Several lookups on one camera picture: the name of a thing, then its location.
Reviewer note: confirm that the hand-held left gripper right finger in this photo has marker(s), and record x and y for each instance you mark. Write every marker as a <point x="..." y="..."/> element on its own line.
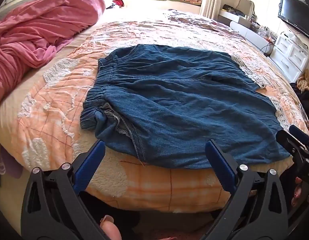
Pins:
<point x="219" y="165"/>

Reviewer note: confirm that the white drawer cabinet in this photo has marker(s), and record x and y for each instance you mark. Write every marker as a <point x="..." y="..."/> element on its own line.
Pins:
<point x="289" y="55"/>

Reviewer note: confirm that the person's right hand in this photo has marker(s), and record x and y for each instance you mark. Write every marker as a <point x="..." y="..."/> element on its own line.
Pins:
<point x="297" y="190"/>

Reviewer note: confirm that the person's left hand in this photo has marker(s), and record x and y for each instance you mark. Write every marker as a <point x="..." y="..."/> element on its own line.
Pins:
<point x="110" y="227"/>

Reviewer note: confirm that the cluster of glass jars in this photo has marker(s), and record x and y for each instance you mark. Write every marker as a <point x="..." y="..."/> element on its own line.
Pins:
<point x="263" y="30"/>

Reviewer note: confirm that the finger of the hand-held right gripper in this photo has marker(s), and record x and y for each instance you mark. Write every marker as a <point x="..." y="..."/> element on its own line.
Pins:
<point x="288" y="141"/>
<point x="300" y="133"/>

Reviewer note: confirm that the pink duvet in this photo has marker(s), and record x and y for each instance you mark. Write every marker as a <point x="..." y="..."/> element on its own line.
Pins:
<point x="37" y="30"/>

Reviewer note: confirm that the orange and white plush blanket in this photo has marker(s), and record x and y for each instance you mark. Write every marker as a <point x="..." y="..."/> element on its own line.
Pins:
<point x="57" y="105"/>

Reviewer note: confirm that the blue denim pants lace trim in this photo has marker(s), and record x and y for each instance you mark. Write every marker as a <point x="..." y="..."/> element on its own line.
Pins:
<point x="182" y="100"/>

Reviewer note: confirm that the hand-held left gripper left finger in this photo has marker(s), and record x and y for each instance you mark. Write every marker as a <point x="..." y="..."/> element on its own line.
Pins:
<point x="93" y="160"/>

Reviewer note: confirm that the white arched mirror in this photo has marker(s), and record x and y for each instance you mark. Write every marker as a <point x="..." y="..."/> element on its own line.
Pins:
<point x="245" y="5"/>

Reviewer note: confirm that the black flat television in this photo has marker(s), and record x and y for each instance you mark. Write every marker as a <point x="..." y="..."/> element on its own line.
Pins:
<point x="294" y="12"/>

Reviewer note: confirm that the yellow patterned cloth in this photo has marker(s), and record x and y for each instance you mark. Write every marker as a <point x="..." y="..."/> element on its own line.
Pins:
<point x="307" y="82"/>

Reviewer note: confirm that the purple cloth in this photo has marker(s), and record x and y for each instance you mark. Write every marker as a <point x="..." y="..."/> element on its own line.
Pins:
<point x="9" y="165"/>

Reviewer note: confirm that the white and grey low cabinet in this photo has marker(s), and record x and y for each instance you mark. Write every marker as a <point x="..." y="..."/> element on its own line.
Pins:
<point x="244" y="31"/>

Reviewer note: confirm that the person's dark clothing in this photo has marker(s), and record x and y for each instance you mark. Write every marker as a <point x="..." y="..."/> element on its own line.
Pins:
<point x="114" y="202"/>

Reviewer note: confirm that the dark cloth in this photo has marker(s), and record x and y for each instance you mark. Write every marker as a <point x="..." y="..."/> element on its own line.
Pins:
<point x="304" y="102"/>

